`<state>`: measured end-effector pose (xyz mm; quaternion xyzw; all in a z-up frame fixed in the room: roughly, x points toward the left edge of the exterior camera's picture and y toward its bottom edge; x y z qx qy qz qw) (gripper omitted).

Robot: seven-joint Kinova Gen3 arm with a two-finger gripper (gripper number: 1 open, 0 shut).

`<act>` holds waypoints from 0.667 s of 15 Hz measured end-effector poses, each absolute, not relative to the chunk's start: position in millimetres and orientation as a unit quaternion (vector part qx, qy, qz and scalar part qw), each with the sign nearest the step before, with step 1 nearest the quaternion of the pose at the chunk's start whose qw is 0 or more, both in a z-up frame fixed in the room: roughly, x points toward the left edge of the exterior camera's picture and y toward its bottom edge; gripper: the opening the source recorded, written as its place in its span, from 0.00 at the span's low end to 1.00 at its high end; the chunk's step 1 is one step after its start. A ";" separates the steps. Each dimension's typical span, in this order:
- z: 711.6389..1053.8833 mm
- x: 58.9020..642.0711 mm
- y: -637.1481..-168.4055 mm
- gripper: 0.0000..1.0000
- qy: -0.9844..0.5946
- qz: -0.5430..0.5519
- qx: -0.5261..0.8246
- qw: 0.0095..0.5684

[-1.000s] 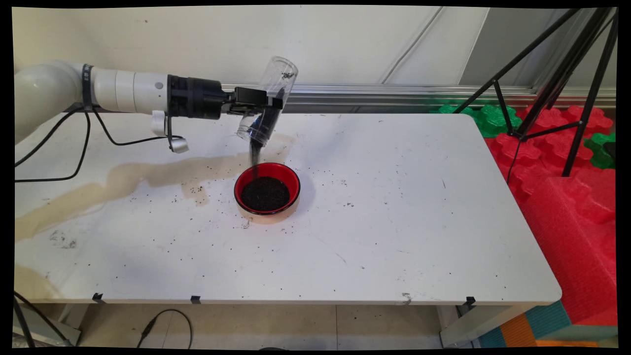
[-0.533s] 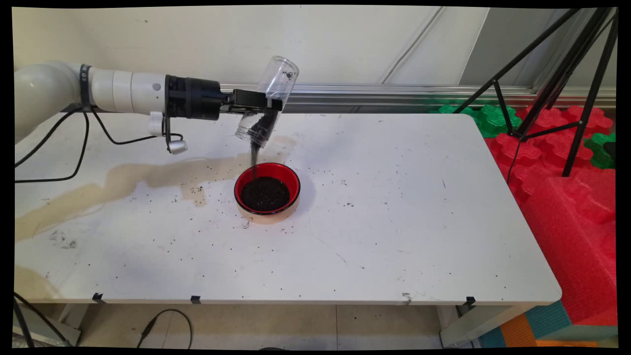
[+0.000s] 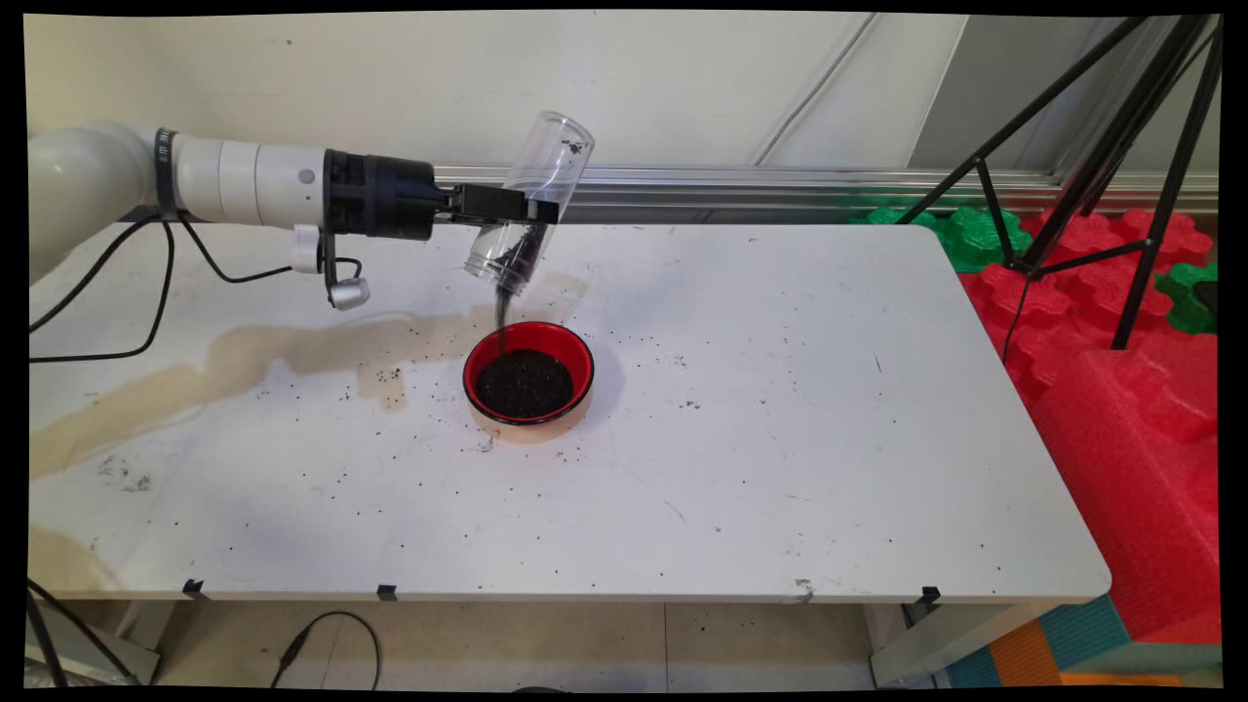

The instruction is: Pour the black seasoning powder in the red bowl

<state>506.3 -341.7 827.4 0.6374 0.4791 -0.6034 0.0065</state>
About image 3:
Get orange foam floor tile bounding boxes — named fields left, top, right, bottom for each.
left=990, top=619, right=1064, bottom=688

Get large red foam block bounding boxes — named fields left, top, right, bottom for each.
left=1029, top=331, right=1222, bottom=644

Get red foam puzzle mats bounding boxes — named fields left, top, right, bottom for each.
left=960, top=207, right=1218, bottom=401

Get green foam puzzle piece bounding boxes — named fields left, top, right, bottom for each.
left=1155, top=261, right=1220, bottom=337
left=853, top=205, right=1033, bottom=274

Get grey table leg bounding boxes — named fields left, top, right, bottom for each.
left=27, top=600, right=162, bottom=685
left=871, top=600, right=1059, bottom=688

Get black seeds in bowl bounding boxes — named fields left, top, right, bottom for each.
left=475, top=349, right=575, bottom=420

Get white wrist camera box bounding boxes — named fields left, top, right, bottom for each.
left=291, top=224, right=372, bottom=312

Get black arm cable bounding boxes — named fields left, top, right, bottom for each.
left=29, top=219, right=364, bottom=364

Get red bowl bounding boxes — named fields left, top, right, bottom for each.
left=463, top=321, right=597, bottom=445

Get black cable with metal plug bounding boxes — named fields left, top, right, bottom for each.
left=27, top=579, right=139, bottom=688

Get white wall conduit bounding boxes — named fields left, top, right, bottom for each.
left=756, top=15, right=878, bottom=167

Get black tripod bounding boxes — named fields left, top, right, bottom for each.
left=895, top=15, right=1225, bottom=352

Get thin black tripod cable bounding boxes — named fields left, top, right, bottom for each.
left=1002, top=273, right=1034, bottom=367

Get black seeds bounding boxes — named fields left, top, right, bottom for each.
left=475, top=349, right=575, bottom=420
left=492, top=222, right=547, bottom=337

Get teal foam floor tile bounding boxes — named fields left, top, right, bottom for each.
left=1038, top=595, right=1132, bottom=674

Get clear plastic jar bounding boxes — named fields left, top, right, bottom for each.
left=464, top=110, right=596, bottom=296

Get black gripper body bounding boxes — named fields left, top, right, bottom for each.
left=324, top=149, right=459, bottom=242

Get aluminium wall rail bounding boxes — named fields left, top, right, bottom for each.
left=117, top=161, right=1220, bottom=223

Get black floor cable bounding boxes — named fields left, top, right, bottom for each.
left=271, top=611, right=381, bottom=689

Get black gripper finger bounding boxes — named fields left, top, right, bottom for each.
left=448, top=183, right=561, bottom=226

